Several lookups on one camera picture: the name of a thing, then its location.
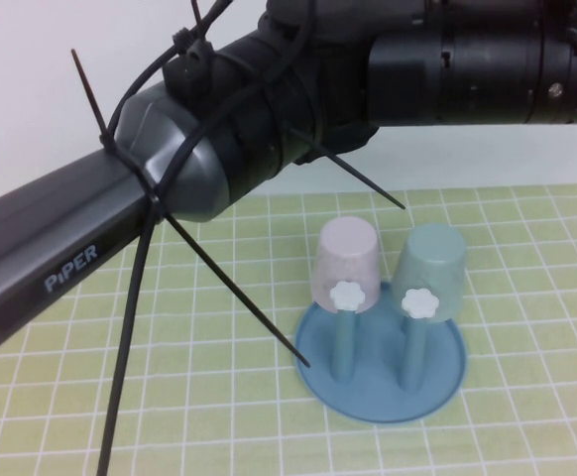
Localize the pale pink plastic cup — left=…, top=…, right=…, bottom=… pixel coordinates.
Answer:
left=312, top=216, right=382, bottom=314

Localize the pale teal plastic cup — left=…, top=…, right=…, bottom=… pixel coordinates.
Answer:
left=391, top=222, right=468, bottom=324

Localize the blue cup stand with pegs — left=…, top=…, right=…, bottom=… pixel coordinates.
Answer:
left=293, top=281, right=468, bottom=424

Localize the long black zip tie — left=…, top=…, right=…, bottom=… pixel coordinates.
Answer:
left=69, top=48, right=312, bottom=368

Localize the short black zip tie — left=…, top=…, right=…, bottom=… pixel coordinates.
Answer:
left=288, top=126, right=407, bottom=209

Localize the green checkered tablecloth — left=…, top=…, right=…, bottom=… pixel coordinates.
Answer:
left=0, top=183, right=577, bottom=476

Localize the thick black cable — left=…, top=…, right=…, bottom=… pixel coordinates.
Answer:
left=95, top=0, right=319, bottom=476

